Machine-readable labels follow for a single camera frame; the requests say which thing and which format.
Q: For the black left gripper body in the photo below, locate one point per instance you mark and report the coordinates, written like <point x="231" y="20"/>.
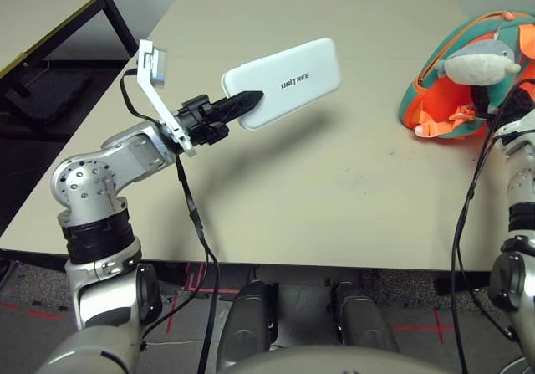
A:
<point x="196" y="116"/>

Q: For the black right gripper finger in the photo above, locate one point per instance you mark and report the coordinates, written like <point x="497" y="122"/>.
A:
<point x="482" y="98"/>
<point x="522" y="98"/>

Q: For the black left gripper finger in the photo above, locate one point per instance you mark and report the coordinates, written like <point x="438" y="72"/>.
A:
<point x="244" y="100"/>

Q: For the teal and orange backpack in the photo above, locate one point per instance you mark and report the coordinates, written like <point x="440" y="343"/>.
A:
<point x="443" y="98"/>

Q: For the white Unitree pencil case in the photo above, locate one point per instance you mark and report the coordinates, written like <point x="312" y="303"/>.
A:
<point x="292" y="81"/>

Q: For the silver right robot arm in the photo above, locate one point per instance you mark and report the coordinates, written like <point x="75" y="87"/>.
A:
<point x="520" y="190"/>

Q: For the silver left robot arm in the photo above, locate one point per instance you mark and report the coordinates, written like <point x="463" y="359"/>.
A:
<point x="117" y="160"/>

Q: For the grey white plush dolphin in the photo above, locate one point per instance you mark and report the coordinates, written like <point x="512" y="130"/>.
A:
<point x="472" y="68"/>

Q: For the black foam pad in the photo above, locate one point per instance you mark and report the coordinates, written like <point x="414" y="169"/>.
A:
<point x="50" y="98"/>

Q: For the dark framed side table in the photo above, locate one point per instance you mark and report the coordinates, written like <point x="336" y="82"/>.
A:
<point x="42" y="14"/>

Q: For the grey robot left leg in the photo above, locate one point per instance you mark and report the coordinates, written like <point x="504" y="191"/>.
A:
<point x="246" y="319"/>

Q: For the grey robot leg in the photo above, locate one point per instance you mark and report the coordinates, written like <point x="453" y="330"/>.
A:
<point x="359" y="319"/>
<point x="246" y="319"/>

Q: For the grey robot right leg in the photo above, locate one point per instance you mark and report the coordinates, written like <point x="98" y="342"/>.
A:
<point x="359" y="319"/>

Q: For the grey robot torso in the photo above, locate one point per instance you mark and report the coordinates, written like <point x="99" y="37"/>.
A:
<point x="334" y="361"/>

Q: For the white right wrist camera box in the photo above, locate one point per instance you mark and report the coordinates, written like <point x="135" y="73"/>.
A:
<point x="520" y="126"/>

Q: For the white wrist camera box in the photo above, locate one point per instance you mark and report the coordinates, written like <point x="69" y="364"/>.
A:
<point x="155" y="66"/>
<point x="520" y="126"/>

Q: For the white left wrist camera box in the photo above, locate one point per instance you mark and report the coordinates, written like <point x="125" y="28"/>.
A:
<point x="155" y="66"/>

